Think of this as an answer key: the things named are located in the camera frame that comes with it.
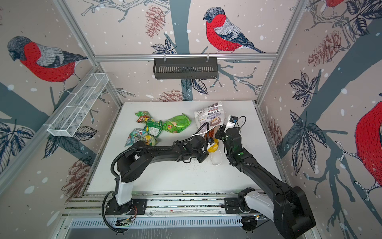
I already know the printed white paper bag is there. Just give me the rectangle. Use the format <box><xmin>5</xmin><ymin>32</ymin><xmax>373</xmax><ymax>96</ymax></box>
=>
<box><xmin>193</xmin><ymin>101</ymin><xmax>225</xmax><ymax>167</ymax></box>

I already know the large green chip bag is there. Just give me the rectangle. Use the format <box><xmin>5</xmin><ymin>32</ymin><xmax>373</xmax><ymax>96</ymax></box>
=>
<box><xmin>162</xmin><ymin>114</ymin><xmax>192</xmax><ymax>133</ymax></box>

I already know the small green snack pack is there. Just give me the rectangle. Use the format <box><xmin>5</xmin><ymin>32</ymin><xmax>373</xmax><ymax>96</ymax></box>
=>
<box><xmin>144</xmin><ymin>119</ymin><xmax>163</xmax><ymax>137</ymax></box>

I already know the colourful candy snack bag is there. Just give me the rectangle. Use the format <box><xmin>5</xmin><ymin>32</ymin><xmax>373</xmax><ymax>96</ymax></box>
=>
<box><xmin>125</xmin><ymin>128</ymin><xmax>146</xmax><ymax>146</ymax></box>

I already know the green red snack pack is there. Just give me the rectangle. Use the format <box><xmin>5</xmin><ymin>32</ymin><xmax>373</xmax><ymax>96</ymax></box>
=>
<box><xmin>135</xmin><ymin>111</ymin><xmax>152</xmax><ymax>124</ymax></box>

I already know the yellow snack pack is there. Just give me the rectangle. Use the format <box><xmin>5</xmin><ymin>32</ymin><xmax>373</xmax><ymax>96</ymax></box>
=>
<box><xmin>208</xmin><ymin>138</ymin><xmax>219</xmax><ymax>153</ymax></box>

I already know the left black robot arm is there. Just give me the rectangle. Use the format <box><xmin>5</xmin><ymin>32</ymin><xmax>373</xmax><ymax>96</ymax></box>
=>
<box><xmin>101</xmin><ymin>123</ymin><xmax>210</xmax><ymax>235</ymax></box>

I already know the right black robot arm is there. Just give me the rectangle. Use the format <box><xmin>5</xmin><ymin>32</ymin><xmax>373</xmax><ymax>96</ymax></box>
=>
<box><xmin>215</xmin><ymin>126</ymin><xmax>316</xmax><ymax>239</ymax></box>

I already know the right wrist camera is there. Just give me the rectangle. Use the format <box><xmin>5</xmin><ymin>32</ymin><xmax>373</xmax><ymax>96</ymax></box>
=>
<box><xmin>225</xmin><ymin>115</ymin><xmax>239</xmax><ymax>132</ymax></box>

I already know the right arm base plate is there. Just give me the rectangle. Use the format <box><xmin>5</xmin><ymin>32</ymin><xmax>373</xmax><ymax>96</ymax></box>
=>
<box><xmin>221</xmin><ymin>198</ymin><xmax>261</xmax><ymax>214</ymax></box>

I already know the aluminium mounting rail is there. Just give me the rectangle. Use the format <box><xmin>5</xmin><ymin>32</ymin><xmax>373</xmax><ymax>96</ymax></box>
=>
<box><xmin>64</xmin><ymin>191</ymin><xmax>311</xmax><ymax>219</ymax></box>

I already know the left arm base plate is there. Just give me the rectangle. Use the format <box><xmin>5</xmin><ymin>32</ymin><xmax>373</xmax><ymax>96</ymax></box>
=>
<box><xmin>105</xmin><ymin>197</ymin><xmax>148</xmax><ymax>216</ymax></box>

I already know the black hanging wall basket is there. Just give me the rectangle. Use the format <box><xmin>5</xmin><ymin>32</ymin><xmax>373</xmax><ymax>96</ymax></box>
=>
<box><xmin>153</xmin><ymin>57</ymin><xmax>218</xmax><ymax>80</ymax></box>

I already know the white wire mesh basket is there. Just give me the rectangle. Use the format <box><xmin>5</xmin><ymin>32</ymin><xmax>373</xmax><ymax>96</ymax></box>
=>
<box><xmin>47</xmin><ymin>73</ymin><xmax>109</xmax><ymax>137</ymax></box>

